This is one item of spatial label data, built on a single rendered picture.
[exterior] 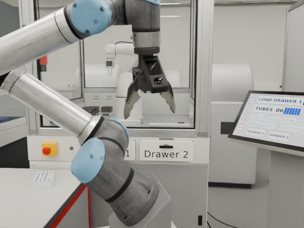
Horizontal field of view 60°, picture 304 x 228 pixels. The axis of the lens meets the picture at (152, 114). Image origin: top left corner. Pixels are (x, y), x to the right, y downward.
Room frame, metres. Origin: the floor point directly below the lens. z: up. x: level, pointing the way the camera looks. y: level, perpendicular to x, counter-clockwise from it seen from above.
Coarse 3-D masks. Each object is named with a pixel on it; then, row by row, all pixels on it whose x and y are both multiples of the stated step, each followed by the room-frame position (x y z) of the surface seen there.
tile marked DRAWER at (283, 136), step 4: (272, 132) 1.21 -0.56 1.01; (276, 132) 1.19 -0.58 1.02; (280, 132) 1.18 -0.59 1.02; (284, 132) 1.17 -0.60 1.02; (268, 136) 1.20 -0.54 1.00; (272, 136) 1.19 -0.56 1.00; (276, 136) 1.18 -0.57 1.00; (280, 136) 1.17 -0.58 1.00; (284, 136) 1.16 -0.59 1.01; (288, 136) 1.15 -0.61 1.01; (280, 140) 1.16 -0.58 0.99; (284, 140) 1.15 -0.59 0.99; (288, 140) 1.14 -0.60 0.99
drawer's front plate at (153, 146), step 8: (144, 144) 1.39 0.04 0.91; (152, 144) 1.39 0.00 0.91; (160, 144) 1.39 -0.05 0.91; (168, 144) 1.38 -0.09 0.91; (176, 144) 1.38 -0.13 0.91; (184, 144) 1.38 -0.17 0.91; (192, 144) 1.38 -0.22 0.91; (144, 152) 1.39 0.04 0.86; (160, 152) 1.39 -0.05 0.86; (184, 152) 1.38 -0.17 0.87; (192, 152) 1.38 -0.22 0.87; (144, 160) 1.39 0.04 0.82; (152, 160) 1.39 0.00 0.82; (160, 160) 1.39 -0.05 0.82; (168, 160) 1.38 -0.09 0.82; (176, 160) 1.38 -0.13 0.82; (184, 160) 1.38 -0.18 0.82; (192, 160) 1.38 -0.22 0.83
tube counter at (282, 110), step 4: (276, 108) 1.28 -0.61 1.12; (280, 108) 1.27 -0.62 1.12; (284, 108) 1.26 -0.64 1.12; (288, 108) 1.25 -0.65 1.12; (292, 108) 1.23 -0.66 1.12; (296, 108) 1.22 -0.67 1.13; (300, 108) 1.21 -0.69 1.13; (276, 112) 1.27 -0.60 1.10; (280, 112) 1.25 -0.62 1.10; (284, 112) 1.24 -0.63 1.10; (288, 112) 1.23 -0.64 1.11; (292, 112) 1.22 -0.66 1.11; (296, 112) 1.21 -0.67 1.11; (300, 112) 1.20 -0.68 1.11
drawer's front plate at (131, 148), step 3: (129, 141) 1.40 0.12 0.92; (132, 141) 1.40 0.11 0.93; (129, 144) 1.40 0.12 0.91; (132, 144) 1.40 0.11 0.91; (129, 147) 1.40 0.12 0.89; (132, 147) 1.40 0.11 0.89; (129, 150) 1.40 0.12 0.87; (132, 150) 1.40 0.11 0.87; (126, 153) 1.40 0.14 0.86; (129, 153) 1.40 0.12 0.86; (132, 153) 1.40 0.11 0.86; (132, 156) 1.40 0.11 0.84; (126, 159) 1.40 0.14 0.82; (129, 159) 1.40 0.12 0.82; (132, 159) 1.40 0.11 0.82
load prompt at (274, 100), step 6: (258, 96) 1.40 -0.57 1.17; (264, 96) 1.37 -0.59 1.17; (270, 96) 1.35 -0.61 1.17; (276, 96) 1.33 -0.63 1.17; (282, 96) 1.31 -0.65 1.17; (258, 102) 1.37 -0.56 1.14; (264, 102) 1.35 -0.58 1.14; (270, 102) 1.33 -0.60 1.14; (276, 102) 1.31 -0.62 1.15; (282, 102) 1.29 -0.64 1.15; (288, 102) 1.27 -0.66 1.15; (294, 102) 1.25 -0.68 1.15; (300, 102) 1.23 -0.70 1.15
